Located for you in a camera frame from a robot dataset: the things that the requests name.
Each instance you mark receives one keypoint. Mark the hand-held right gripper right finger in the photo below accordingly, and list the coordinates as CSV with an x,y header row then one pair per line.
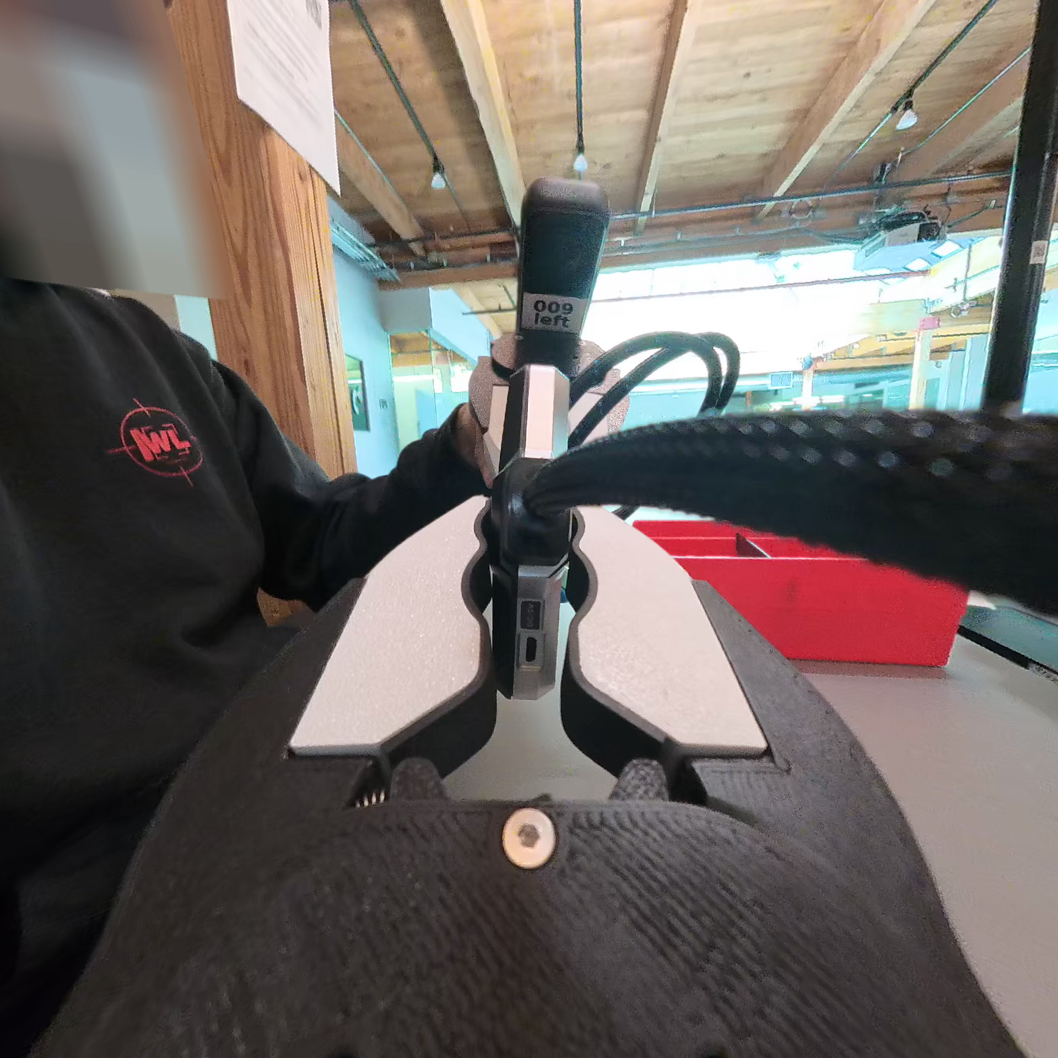
x,y
661,653

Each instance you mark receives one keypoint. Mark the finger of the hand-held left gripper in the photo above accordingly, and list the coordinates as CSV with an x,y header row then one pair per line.
x,y
499,421
597,407

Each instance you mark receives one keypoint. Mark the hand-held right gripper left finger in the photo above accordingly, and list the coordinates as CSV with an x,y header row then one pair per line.
x,y
397,636

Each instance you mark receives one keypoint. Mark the silver usb hub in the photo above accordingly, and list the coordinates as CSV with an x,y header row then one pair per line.
x,y
529,636

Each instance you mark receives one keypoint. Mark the person's left forearm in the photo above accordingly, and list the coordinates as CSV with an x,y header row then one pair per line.
x,y
372,512

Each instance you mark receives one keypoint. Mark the person's left hand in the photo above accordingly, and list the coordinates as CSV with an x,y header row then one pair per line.
x,y
473,446

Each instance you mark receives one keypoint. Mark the red plastic bin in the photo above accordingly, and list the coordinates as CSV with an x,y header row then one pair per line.
x,y
826,612

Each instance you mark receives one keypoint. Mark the person's black clothed body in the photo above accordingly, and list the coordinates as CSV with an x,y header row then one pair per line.
x,y
124,537

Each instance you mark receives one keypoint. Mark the white paper sheet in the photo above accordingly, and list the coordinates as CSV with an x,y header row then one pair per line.
x,y
281,74

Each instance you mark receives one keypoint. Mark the ceiling mounted unit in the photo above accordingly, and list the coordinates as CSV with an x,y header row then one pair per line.
x,y
901,236

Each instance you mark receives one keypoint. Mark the black flat device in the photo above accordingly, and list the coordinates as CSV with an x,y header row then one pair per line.
x,y
1017,641

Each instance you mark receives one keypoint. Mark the thick black pole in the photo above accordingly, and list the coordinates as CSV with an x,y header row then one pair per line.
x,y
1025,207

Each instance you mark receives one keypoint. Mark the framed wall picture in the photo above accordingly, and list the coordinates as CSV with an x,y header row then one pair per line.
x,y
357,393

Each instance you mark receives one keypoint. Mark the wooden post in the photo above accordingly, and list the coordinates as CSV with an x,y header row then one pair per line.
x,y
273,289

